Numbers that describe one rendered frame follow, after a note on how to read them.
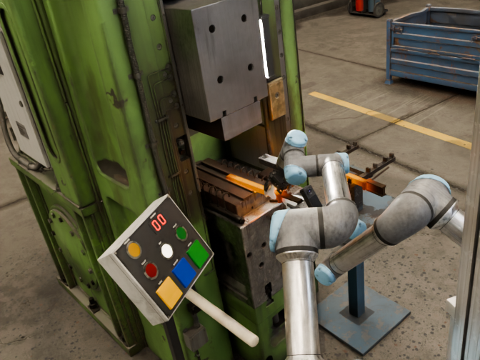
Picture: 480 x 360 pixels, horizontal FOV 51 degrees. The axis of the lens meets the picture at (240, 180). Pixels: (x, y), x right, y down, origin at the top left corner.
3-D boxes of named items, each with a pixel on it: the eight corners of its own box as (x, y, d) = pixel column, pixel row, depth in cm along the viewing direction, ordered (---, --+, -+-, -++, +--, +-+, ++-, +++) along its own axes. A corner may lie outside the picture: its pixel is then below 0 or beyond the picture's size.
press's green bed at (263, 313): (316, 335, 265) (310, 266, 242) (266, 379, 245) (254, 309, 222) (245, 289, 303) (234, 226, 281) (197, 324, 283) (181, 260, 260)
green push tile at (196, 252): (209, 254, 177) (196, 238, 176) (200, 268, 171) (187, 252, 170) (206, 256, 178) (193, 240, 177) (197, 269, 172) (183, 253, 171)
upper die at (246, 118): (262, 122, 200) (259, 100, 195) (224, 141, 189) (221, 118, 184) (198, 103, 229) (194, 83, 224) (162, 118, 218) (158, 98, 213)
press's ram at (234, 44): (283, 88, 202) (273, -15, 183) (211, 123, 182) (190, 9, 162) (217, 74, 231) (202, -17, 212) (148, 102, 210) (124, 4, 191)
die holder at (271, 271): (311, 266, 242) (303, 187, 221) (254, 310, 222) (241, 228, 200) (234, 226, 281) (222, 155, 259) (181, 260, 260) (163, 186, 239)
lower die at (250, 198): (271, 197, 217) (269, 181, 213) (237, 218, 206) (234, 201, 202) (211, 171, 246) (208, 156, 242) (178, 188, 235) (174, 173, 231)
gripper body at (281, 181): (279, 196, 192) (288, 176, 183) (264, 181, 195) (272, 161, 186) (293, 188, 196) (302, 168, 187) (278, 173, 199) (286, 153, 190)
